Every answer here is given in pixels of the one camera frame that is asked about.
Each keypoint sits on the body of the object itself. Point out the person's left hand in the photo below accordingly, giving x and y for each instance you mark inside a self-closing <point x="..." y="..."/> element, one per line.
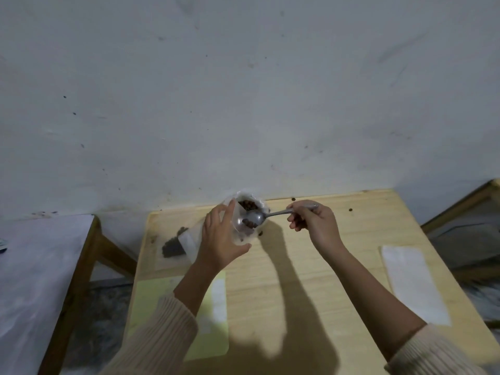
<point x="218" y="246"/>

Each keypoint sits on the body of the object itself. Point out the person's right hand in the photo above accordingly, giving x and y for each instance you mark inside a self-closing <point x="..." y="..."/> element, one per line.
<point x="322" y="228"/>

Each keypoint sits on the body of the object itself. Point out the person's left thumb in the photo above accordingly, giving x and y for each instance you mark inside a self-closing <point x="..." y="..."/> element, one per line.
<point x="242" y="250"/>

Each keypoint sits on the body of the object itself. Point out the person's right thumb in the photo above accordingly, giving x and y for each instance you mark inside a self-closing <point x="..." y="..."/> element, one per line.
<point x="301" y="205"/>

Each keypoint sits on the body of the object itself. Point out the metal spoon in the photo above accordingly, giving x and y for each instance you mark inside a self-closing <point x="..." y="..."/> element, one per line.
<point x="252" y="219"/>

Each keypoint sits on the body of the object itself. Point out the clear pouch of coffee beans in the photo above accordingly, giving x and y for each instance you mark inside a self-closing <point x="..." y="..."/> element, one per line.
<point x="250" y="203"/>

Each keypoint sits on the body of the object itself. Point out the person's left forearm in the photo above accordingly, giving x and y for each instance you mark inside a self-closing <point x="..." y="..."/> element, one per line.
<point x="183" y="308"/>

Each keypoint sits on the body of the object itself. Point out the person's right forearm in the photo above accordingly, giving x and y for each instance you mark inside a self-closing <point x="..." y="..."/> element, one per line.
<point x="375" y="304"/>

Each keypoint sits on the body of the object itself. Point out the flat clear pouch with beans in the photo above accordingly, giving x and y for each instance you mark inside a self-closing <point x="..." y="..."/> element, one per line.
<point x="174" y="246"/>

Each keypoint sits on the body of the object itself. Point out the light wooden table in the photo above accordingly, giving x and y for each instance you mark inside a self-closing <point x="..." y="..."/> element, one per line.
<point x="312" y="292"/>

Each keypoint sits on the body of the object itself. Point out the yellow-green plastic sheet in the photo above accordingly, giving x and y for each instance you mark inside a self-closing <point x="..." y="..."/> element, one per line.
<point x="213" y="335"/>

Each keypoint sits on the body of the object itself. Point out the white paper bag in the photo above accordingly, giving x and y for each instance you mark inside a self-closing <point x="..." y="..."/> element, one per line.
<point x="415" y="285"/>

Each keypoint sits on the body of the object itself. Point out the white-topped wooden table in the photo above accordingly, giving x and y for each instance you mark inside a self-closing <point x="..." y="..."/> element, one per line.
<point x="35" y="277"/>

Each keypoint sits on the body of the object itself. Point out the wooden frame with glass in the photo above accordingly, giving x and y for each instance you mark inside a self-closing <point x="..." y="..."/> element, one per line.
<point x="465" y="230"/>

